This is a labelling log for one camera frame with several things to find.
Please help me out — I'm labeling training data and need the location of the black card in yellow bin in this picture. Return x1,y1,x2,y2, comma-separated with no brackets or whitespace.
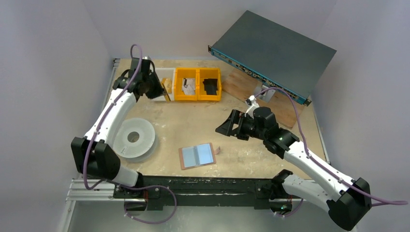
203,78,218,96

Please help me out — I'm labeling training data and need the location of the metal mounting bracket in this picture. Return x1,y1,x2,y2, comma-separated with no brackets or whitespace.
253,84,276,102

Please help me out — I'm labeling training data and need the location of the blue grey network switch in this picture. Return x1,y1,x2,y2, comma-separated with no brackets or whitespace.
208,10,337,106

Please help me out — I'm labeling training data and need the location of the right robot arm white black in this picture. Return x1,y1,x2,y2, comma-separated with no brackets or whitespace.
215,107,372,231

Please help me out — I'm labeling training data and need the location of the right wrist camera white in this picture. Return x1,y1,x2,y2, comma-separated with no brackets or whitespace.
246,95,260,117

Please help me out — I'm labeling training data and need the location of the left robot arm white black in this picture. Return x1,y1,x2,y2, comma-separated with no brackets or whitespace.
71,57,166,198

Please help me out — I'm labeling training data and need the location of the yellow plastic bin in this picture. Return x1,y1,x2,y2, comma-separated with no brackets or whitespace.
197,68,222,102
174,68,199,102

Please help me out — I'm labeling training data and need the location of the white plastic bin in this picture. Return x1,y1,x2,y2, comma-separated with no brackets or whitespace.
152,68,176,102

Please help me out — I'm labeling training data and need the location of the middle yellow plastic bin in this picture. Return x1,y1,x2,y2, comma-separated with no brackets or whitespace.
174,68,199,102

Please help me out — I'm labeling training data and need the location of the brown leather card holder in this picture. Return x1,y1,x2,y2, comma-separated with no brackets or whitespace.
178,143,221,170

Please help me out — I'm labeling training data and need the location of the white tape roll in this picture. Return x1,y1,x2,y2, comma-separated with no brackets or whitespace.
113,118,158,163

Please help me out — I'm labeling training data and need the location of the aluminium frame rail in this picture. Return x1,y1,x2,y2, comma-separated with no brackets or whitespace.
65,178,116,203

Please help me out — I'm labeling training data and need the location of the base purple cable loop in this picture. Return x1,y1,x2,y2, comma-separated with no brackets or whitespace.
124,186,178,225

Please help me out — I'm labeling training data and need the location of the gold card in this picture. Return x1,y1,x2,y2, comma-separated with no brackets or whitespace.
161,78,172,102

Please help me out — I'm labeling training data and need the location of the plywood board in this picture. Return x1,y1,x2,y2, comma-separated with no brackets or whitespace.
221,70,296,129

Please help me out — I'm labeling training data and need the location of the silver white card with portrait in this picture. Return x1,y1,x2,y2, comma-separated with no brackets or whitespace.
182,78,196,96

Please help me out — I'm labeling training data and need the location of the right yellow plastic bin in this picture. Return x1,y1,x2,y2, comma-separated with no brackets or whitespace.
197,68,222,102

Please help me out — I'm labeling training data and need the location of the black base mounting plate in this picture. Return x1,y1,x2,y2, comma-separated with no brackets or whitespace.
113,171,299,213

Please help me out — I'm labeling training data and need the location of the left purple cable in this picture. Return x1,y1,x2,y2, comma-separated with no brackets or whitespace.
82,44,143,190

